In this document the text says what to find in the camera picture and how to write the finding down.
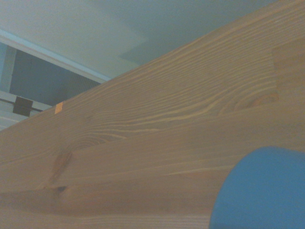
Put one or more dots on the blue enamel mug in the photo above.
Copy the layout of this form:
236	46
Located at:
262	190

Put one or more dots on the dark brown block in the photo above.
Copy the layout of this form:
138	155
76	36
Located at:
22	106

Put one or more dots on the white baseboard trim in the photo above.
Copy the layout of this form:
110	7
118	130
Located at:
59	60

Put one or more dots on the small orange block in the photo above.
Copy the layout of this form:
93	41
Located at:
59	107

